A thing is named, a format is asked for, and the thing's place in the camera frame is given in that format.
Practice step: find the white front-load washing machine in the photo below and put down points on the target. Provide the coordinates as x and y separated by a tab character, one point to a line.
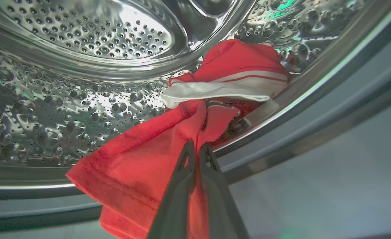
82	33

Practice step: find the red jersey white trim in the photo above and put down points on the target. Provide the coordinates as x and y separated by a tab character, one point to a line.
132	172

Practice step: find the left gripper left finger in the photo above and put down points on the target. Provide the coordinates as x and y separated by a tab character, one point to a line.
178	199

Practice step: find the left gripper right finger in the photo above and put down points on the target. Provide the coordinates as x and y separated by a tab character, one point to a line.
215	205

